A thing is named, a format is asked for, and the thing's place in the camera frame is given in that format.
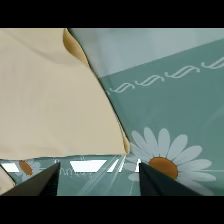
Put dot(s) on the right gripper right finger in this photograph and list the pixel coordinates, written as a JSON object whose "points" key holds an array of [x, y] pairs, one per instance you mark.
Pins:
{"points": [[156, 183]]}

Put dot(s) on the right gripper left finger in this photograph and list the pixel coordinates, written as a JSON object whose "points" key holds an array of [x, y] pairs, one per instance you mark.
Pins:
{"points": [[43, 183]]}

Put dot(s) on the yellow T-shirt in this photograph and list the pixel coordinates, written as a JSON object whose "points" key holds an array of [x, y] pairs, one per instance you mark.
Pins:
{"points": [[50, 100]]}

